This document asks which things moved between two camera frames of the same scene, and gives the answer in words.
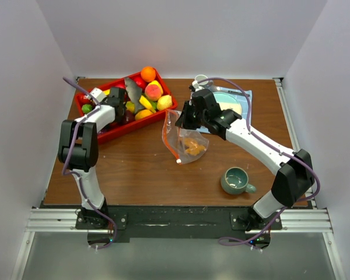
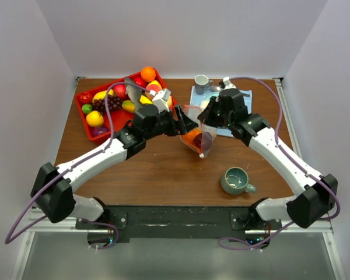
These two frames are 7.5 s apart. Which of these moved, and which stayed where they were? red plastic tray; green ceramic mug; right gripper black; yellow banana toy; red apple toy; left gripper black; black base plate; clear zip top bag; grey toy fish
Moved: clear zip top bag; right gripper black; left gripper black
Stayed: grey toy fish; red apple toy; black base plate; red plastic tray; green ceramic mug; yellow banana toy
